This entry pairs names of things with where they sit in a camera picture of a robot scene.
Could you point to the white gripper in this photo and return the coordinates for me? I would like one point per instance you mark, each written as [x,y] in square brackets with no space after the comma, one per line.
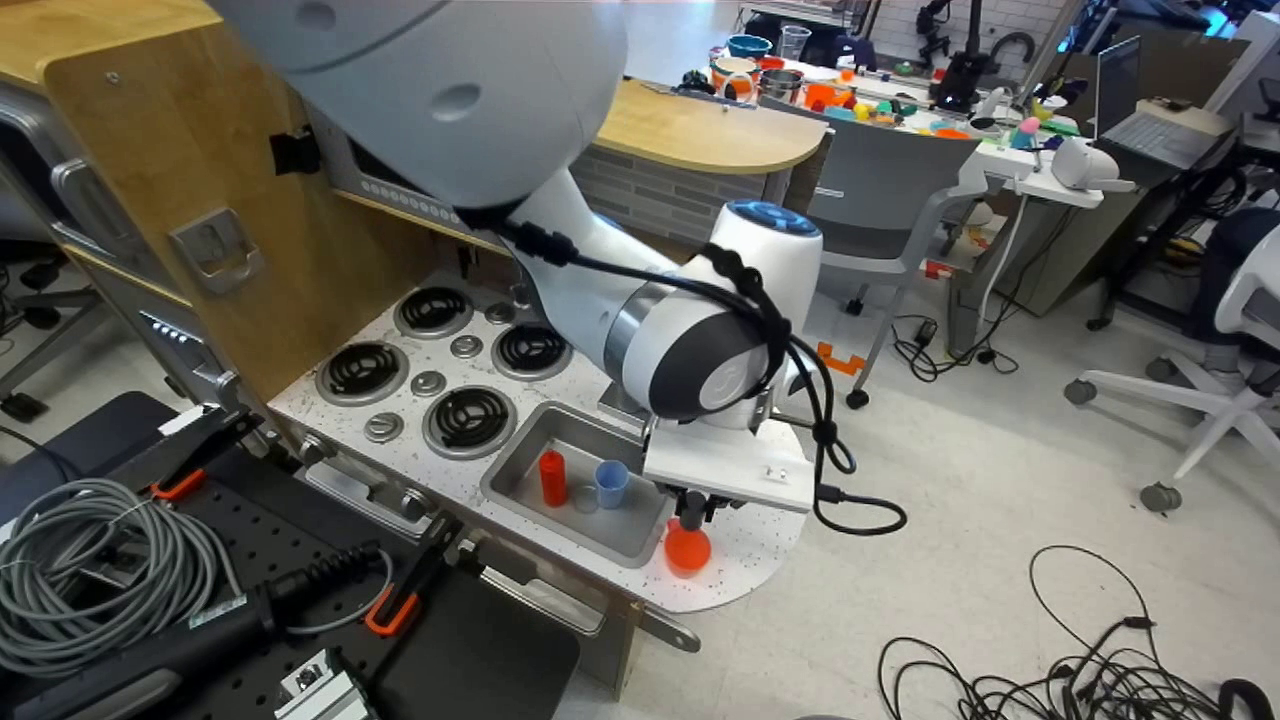
[732,465]

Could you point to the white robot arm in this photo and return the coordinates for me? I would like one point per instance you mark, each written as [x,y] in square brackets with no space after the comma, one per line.
[442,82]

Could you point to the short red cup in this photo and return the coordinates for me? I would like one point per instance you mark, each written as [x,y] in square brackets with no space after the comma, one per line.
[684,555]

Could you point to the grey metal sink basin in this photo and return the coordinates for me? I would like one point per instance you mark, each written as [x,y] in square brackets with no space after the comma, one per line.
[624,539]

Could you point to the blue cup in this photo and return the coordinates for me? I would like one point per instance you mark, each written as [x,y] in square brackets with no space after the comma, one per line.
[614,480]

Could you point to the small grey cup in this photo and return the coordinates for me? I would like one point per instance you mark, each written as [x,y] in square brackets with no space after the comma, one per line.
[587,501]

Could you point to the tall red cup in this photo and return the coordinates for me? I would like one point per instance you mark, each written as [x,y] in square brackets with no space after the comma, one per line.
[554,480]

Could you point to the small orange floor object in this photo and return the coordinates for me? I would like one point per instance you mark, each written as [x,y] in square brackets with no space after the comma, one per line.
[843,361]

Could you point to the black toy stove burner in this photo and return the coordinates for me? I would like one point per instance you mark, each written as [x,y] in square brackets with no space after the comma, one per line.
[361,368]
[534,350]
[432,310]
[470,420]

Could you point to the silver stove knob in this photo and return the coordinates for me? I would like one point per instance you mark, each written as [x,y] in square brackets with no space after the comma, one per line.
[500,310]
[466,344]
[431,381]
[386,424]

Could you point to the orange black clamp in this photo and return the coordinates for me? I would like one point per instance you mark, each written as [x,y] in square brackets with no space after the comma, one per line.
[395,616]
[177,487]

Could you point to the black perforated board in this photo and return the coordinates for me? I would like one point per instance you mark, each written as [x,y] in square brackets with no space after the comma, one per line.
[264,534]

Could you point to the cluttered white table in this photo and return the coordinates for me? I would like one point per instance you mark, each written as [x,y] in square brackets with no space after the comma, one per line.
[1014,173]

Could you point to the white rounded device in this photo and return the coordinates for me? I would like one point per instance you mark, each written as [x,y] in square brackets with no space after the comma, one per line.
[1081,166]

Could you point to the white office chair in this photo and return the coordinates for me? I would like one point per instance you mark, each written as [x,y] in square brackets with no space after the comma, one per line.
[1254,301]

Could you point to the grey box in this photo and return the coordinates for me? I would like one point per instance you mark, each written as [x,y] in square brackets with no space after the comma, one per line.
[1161,130]

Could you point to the wooden toy play kitchen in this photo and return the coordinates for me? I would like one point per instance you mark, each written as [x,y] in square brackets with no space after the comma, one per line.
[203,133]

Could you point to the silver metal bracket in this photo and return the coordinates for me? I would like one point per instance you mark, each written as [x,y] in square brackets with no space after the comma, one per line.
[314,684]

